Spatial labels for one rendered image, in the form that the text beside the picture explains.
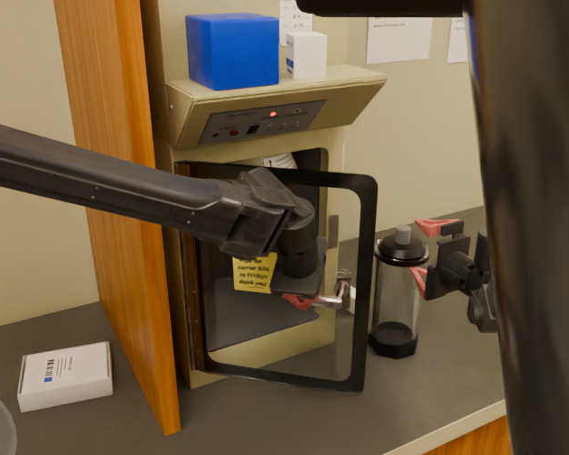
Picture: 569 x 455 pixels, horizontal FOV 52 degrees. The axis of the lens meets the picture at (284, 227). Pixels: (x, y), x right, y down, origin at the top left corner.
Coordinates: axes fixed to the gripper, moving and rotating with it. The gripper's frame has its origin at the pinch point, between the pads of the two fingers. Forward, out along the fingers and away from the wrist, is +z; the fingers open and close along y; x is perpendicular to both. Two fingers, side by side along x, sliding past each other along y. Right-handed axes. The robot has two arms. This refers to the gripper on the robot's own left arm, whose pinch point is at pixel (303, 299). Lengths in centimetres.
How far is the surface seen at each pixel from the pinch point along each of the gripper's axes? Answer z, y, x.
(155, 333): 1.8, 8.4, -21.8
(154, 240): -12.0, 1.0, -20.7
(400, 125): 34, -84, 10
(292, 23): -26.7, -33.1, -6.1
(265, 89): -26.6, -16.0, -6.3
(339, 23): -23.9, -38.4, 0.5
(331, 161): -2.7, -28.1, -0.1
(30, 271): 24, -14, -67
